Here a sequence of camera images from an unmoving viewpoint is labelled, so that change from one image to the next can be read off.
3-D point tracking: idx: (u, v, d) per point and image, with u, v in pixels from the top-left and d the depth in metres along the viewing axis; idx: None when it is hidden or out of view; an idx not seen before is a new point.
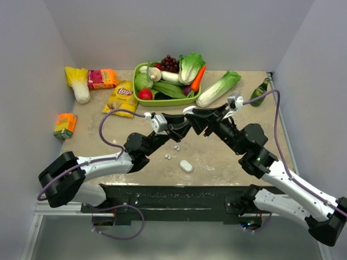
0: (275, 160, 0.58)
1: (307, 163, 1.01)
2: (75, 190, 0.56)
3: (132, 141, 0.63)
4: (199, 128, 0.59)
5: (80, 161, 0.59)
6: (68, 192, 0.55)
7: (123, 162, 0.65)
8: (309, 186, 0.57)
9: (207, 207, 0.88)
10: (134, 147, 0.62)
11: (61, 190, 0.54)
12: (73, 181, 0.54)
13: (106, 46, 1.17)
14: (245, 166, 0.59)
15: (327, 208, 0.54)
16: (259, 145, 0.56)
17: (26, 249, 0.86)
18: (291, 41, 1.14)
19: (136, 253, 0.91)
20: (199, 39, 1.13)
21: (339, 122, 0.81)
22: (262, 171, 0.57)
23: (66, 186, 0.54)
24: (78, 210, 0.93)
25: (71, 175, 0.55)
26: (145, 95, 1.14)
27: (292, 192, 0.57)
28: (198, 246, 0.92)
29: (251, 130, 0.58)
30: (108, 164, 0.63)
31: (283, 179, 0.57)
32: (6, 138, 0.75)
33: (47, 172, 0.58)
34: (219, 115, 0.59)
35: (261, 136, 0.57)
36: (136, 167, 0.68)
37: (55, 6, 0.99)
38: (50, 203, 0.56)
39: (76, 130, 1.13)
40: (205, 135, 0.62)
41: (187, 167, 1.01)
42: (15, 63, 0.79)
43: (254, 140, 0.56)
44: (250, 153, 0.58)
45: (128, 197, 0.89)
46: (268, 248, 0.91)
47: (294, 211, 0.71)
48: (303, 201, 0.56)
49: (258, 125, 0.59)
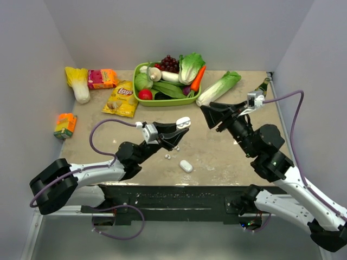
0: (291, 166, 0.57)
1: (307, 164, 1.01)
2: (67, 197, 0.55)
3: (123, 150, 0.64)
4: (212, 123, 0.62)
5: (72, 168, 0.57)
6: (59, 200, 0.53)
7: (116, 170, 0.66)
8: (322, 195, 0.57)
9: (207, 207, 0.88)
10: (126, 156, 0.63)
11: (53, 197, 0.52)
12: (65, 188, 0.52)
13: (106, 46, 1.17)
14: (259, 169, 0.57)
15: (338, 219, 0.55)
16: (275, 147, 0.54)
17: (26, 248, 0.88)
18: (291, 41, 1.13)
19: (136, 254, 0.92)
20: (199, 39, 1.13)
21: (339, 122, 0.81)
22: (276, 177, 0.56)
23: (59, 193, 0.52)
24: (78, 210, 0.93)
25: (63, 182, 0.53)
26: (145, 95, 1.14)
27: (305, 200, 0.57)
28: (198, 246, 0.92)
29: (268, 131, 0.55)
30: (101, 171, 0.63)
31: (298, 186, 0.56)
32: (6, 138, 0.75)
33: (39, 179, 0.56)
34: (235, 111, 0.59)
35: (277, 138, 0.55)
36: (128, 175, 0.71)
37: (54, 6, 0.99)
38: (40, 210, 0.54)
39: (76, 130, 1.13)
40: (217, 130, 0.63)
41: (187, 167, 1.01)
42: (15, 63, 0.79)
43: (270, 142, 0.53)
44: (265, 156, 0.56)
45: (128, 197, 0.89)
46: (268, 248, 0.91)
47: (296, 215, 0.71)
48: (315, 210, 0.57)
49: (275, 127, 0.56)
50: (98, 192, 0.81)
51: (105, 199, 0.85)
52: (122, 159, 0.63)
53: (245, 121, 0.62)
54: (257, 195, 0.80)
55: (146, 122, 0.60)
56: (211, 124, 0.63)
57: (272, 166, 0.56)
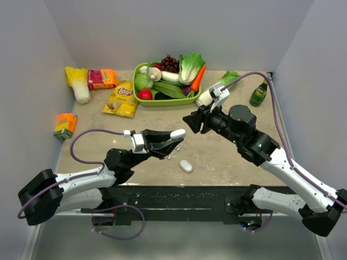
0: (278, 147, 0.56)
1: (307, 164, 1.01)
2: (54, 207, 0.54)
3: (110, 158, 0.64)
4: (195, 127, 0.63)
5: (59, 179, 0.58)
6: (46, 210, 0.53)
7: (105, 177, 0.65)
8: (310, 176, 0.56)
9: (207, 207, 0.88)
10: (113, 164, 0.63)
11: (39, 209, 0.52)
12: (50, 200, 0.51)
13: (107, 46, 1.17)
14: (242, 151, 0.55)
15: (326, 200, 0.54)
16: (245, 124, 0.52)
17: (26, 249, 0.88)
18: (291, 42, 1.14)
19: (136, 253, 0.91)
20: (199, 40, 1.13)
21: (339, 122, 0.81)
22: (262, 157, 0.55)
23: (44, 206, 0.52)
24: (78, 210, 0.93)
25: (48, 194, 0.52)
26: (145, 95, 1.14)
27: (293, 182, 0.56)
28: (198, 246, 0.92)
29: (237, 110, 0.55)
30: (88, 180, 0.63)
31: (284, 167, 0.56)
32: (6, 137, 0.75)
33: (26, 190, 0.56)
34: (207, 108, 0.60)
35: (247, 115, 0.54)
36: (121, 180, 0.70)
37: (54, 6, 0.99)
38: (29, 221, 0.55)
39: (76, 130, 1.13)
40: (202, 132, 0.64)
41: (187, 167, 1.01)
42: (15, 63, 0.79)
43: (239, 119, 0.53)
44: (243, 136, 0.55)
45: (128, 197, 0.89)
46: (269, 248, 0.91)
47: (289, 204, 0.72)
48: (303, 192, 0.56)
49: (244, 105, 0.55)
50: (95, 194, 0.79)
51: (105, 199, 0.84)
52: (110, 166, 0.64)
53: (220, 112, 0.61)
54: (256, 193, 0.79)
55: (134, 131, 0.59)
56: (195, 128, 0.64)
57: (257, 148, 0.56)
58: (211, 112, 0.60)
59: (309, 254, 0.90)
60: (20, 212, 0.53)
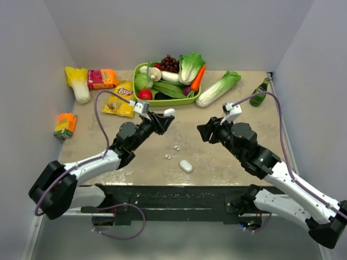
0: (278, 161, 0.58)
1: (307, 164, 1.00)
2: (70, 195, 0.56)
3: (126, 129, 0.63)
4: (205, 135, 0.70)
5: (68, 167, 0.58)
6: (64, 199, 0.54)
7: (111, 158, 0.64)
8: (312, 188, 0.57)
9: (207, 207, 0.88)
10: (129, 134, 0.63)
11: (57, 198, 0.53)
12: (66, 187, 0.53)
13: (107, 46, 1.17)
14: (245, 165, 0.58)
15: (329, 211, 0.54)
16: (246, 140, 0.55)
17: (26, 248, 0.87)
18: (291, 41, 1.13)
19: (136, 253, 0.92)
20: (199, 40, 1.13)
21: (339, 122, 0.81)
22: (263, 171, 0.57)
23: (62, 193, 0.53)
24: (78, 210, 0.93)
25: (63, 182, 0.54)
26: (145, 95, 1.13)
27: (295, 194, 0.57)
28: (198, 246, 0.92)
29: (239, 127, 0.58)
30: (95, 164, 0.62)
31: (286, 180, 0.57)
32: (6, 137, 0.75)
33: (37, 186, 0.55)
34: (217, 120, 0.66)
35: (248, 131, 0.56)
36: (124, 161, 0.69)
37: (54, 6, 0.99)
38: (48, 214, 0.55)
39: (76, 130, 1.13)
40: (211, 142, 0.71)
41: (187, 167, 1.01)
42: (14, 63, 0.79)
43: (240, 136, 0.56)
44: (245, 151, 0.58)
45: (128, 197, 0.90)
46: (268, 248, 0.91)
47: (295, 213, 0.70)
48: (306, 203, 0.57)
49: (247, 123, 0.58)
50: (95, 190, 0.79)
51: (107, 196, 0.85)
52: (128, 136, 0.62)
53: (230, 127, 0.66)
54: (257, 194, 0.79)
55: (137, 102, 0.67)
56: (204, 137, 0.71)
57: (259, 162, 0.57)
58: (220, 124, 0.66)
59: (309, 254, 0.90)
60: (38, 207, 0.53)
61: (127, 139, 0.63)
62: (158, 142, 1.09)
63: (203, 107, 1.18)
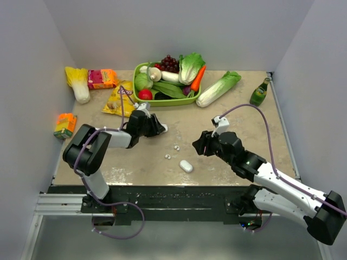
0: (264, 162, 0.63)
1: (307, 164, 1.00)
2: (103, 150, 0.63)
3: (136, 112, 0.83)
4: (199, 149, 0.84)
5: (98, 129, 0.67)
6: (101, 151, 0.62)
7: (124, 134, 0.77)
8: (297, 183, 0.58)
9: (207, 207, 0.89)
10: (141, 114, 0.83)
11: (95, 150, 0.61)
12: (104, 138, 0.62)
13: (107, 46, 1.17)
14: (235, 169, 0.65)
15: (314, 202, 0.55)
16: (231, 145, 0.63)
17: (26, 249, 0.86)
18: (291, 41, 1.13)
19: (135, 253, 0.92)
20: (199, 39, 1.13)
21: (339, 122, 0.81)
22: (250, 173, 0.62)
23: (99, 145, 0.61)
24: (78, 210, 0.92)
25: (100, 135, 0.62)
26: (145, 95, 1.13)
27: (282, 191, 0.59)
28: (197, 246, 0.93)
29: (225, 136, 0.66)
30: (115, 133, 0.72)
31: (271, 178, 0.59)
32: (5, 137, 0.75)
33: (71, 146, 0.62)
34: (209, 132, 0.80)
35: (233, 138, 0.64)
36: (133, 142, 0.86)
37: (54, 6, 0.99)
38: (86, 169, 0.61)
39: (76, 130, 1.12)
40: (206, 155, 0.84)
41: (187, 166, 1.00)
42: (14, 63, 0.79)
43: (226, 142, 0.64)
44: (233, 156, 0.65)
45: (128, 197, 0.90)
46: (267, 248, 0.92)
47: (293, 210, 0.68)
48: (293, 198, 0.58)
49: (232, 131, 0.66)
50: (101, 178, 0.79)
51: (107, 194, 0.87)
52: (140, 116, 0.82)
53: None
54: (257, 193, 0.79)
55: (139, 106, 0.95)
56: (199, 150, 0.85)
57: (247, 166, 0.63)
58: (212, 136, 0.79)
59: (308, 254, 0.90)
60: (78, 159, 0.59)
61: (139, 118, 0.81)
62: (158, 142, 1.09)
63: (203, 107, 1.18)
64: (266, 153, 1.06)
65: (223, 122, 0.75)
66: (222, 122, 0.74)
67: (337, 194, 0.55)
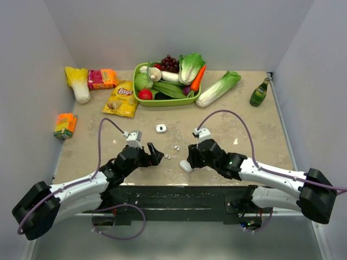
0: (245, 158, 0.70)
1: (307, 164, 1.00)
2: (51, 218, 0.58)
3: (127, 151, 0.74)
4: (192, 161, 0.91)
5: (53, 189, 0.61)
6: (44, 221, 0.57)
7: (98, 182, 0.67)
8: (277, 169, 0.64)
9: (207, 207, 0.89)
10: (132, 155, 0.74)
11: (38, 220, 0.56)
12: (48, 210, 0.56)
13: (107, 46, 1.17)
14: (222, 171, 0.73)
15: (296, 183, 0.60)
16: (209, 151, 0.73)
17: (27, 249, 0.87)
18: (291, 41, 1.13)
19: (136, 254, 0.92)
20: (199, 39, 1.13)
21: (340, 122, 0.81)
22: (235, 171, 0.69)
23: (42, 217, 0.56)
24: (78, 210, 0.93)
25: (46, 204, 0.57)
26: (145, 95, 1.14)
27: (266, 180, 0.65)
28: (198, 246, 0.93)
29: (203, 144, 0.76)
30: (79, 188, 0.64)
31: (254, 170, 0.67)
32: (6, 137, 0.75)
33: (20, 206, 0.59)
34: (193, 145, 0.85)
35: (209, 144, 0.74)
36: (113, 183, 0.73)
37: (54, 6, 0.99)
38: (28, 234, 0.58)
39: (76, 131, 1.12)
40: (198, 166, 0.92)
41: (187, 166, 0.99)
42: (14, 63, 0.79)
43: (204, 149, 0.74)
44: (216, 161, 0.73)
45: (128, 197, 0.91)
46: (268, 248, 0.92)
47: (287, 198, 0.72)
48: (277, 184, 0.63)
49: (209, 138, 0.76)
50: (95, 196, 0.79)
51: (107, 197, 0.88)
52: (129, 157, 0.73)
53: None
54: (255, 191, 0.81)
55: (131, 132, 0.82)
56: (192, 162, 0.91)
57: (230, 166, 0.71)
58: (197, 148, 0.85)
59: (308, 253, 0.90)
60: (19, 226, 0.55)
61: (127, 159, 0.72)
62: (158, 142, 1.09)
63: (203, 107, 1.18)
64: (266, 153, 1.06)
65: (203, 132, 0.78)
66: (202, 132, 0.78)
67: (316, 171, 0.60)
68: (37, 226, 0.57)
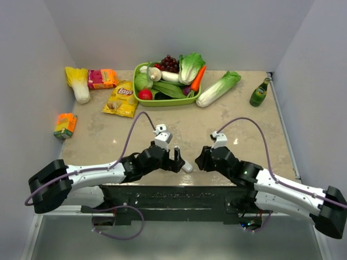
0: (261, 169, 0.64)
1: (307, 163, 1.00)
2: (62, 197, 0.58)
3: (154, 149, 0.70)
4: (202, 162, 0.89)
5: (70, 169, 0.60)
6: (52, 200, 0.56)
7: (115, 173, 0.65)
8: (295, 184, 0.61)
9: (207, 207, 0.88)
10: (158, 154, 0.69)
11: (48, 197, 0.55)
12: (59, 190, 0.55)
13: (107, 46, 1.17)
14: (235, 181, 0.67)
15: (316, 200, 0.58)
16: (224, 160, 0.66)
17: (27, 248, 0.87)
18: (291, 41, 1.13)
19: (136, 254, 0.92)
20: (199, 39, 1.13)
21: (339, 121, 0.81)
22: (250, 182, 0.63)
23: (52, 195, 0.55)
24: (78, 210, 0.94)
25: (58, 184, 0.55)
26: (145, 95, 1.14)
27: (283, 194, 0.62)
28: (198, 246, 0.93)
29: (217, 151, 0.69)
30: (96, 175, 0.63)
31: (271, 183, 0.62)
32: (5, 137, 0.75)
33: (36, 178, 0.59)
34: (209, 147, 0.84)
35: (224, 152, 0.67)
36: (129, 179, 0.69)
37: (54, 6, 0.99)
38: (35, 208, 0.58)
39: (76, 131, 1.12)
40: (206, 169, 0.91)
41: (187, 166, 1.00)
42: (14, 63, 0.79)
43: (218, 157, 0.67)
44: (229, 169, 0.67)
45: (128, 197, 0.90)
46: (268, 248, 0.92)
47: (298, 209, 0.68)
48: (294, 199, 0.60)
49: (223, 145, 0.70)
50: (99, 195, 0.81)
51: (105, 200, 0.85)
52: (154, 155, 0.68)
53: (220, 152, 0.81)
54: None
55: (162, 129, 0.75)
56: (202, 163, 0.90)
57: (244, 176, 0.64)
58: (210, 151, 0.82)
59: (309, 253, 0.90)
60: (29, 198, 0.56)
61: (151, 157, 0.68)
62: None
63: (203, 107, 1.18)
64: (266, 153, 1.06)
65: (222, 137, 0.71)
66: (220, 137, 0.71)
67: (335, 189, 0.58)
68: (46, 203, 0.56)
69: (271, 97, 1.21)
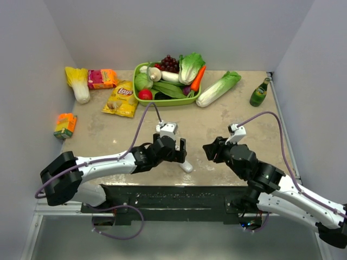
0: (283, 175, 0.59)
1: (307, 163, 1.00)
2: (73, 189, 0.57)
3: (165, 140, 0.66)
4: (210, 154, 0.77)
5: (79, 161, 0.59)
6: (64, 192, 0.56)
7: (126, 162, 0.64)
8: (318, 197, 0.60)
9: (207, 207, 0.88)
10: (169, 145, 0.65)
11: (59, 189, 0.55)
12: (70, 182, 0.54)
13: (107, 46, 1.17)
14: (252, 184, 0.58)
15: (337, 216, 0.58)
16: (246, 161, 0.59)
17: (26, 248, 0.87)
18: (291, 41, 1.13)
19: (136, 254, 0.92)
20: (199, 39, 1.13)
21: (339, 121, 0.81)
22: (271, 187, 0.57)
23: (64, 187, 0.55)
24: (78, 210, 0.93)
25: (69, 176, 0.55)
26: (145, 95, 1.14)
27: (304, 205, 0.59)
28: (198, 246, 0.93)
29: (237, 150, 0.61)
30: (106, 165, 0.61)
31: (293, 193, 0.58)
32: (6, 138, 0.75)
33: (46, 170, 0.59)
34: (222, 140, 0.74)
35: (246, 153, 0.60)
36: (141, 168, 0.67)
37: (54, 7, 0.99)
38: (48, 201, 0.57)
39: (76, 131, 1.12)
40: (216, 162, 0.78)
41: (187, 166, 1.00)
42: (14, 63, 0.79)
43: (240, 157, 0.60)
44: (249, 170, 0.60)
45: (128, 197, 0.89)
46: (267, 248, 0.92)
47: (303, 216, 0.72)
48: (315, 212, 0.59)
49: (244, 144, 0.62)
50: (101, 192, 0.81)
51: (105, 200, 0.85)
52: (166, 145, 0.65)
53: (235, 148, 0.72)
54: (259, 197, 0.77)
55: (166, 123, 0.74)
56: (210, 156, 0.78)
57: (265, 180, 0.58)
58: (224, 145, 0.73)
59: (308, 254, 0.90)
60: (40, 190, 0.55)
61: (164, 147, 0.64)
62: None
63: (203, 107, 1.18)
64: (265, 153, 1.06)
65: (240, 130, 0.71)
66: (239, 130, 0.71)
67: None
68: (57, 195, 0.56)
69: (270, 97, 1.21)
